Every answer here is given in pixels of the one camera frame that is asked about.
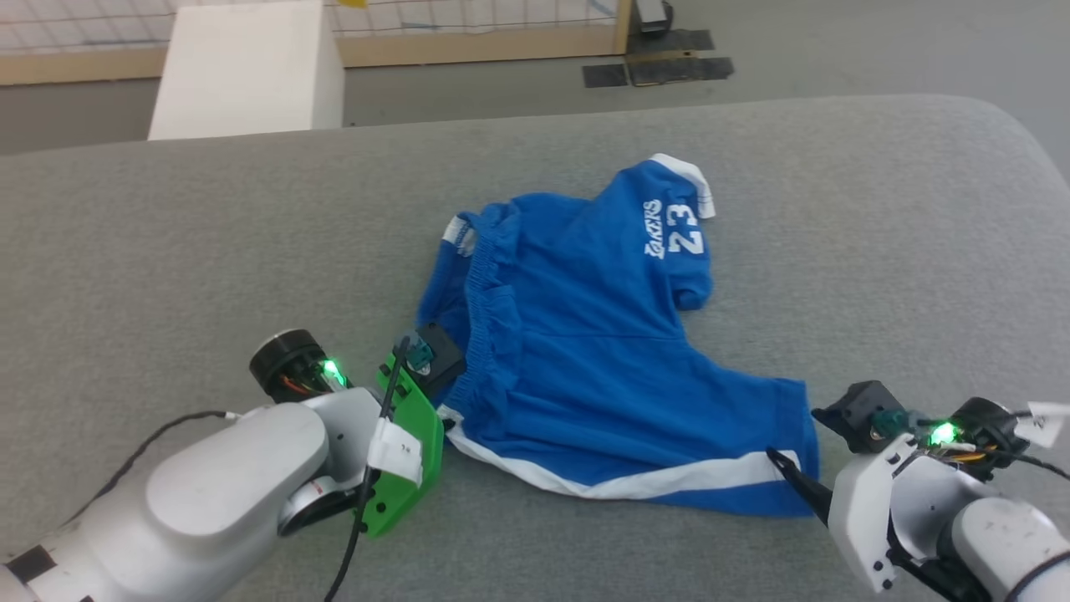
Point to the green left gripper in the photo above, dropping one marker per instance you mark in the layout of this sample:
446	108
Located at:
414	451

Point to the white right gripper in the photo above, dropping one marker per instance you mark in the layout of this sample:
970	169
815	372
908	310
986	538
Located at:
865	510

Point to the blue shorts with white stripes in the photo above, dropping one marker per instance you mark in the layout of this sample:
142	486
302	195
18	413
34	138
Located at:
585	359

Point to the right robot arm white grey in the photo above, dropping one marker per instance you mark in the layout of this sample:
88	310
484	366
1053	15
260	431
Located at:
995	518

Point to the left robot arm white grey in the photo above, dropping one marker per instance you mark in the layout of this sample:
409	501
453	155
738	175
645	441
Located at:
217	485

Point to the white box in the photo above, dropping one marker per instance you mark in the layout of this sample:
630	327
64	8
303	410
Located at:
247	71

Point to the small black floor mat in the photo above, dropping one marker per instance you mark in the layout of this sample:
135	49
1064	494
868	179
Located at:
605	75

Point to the large black floor mat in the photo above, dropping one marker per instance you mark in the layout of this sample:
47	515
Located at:
681	58

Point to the black device on floor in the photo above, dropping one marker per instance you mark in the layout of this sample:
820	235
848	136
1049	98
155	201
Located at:
652	15

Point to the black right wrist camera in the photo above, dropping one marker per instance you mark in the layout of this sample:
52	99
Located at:
861	414

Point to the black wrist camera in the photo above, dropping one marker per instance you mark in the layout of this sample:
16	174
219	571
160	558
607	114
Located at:
861	414
439	355

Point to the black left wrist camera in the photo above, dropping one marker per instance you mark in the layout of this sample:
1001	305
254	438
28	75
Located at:
439	355

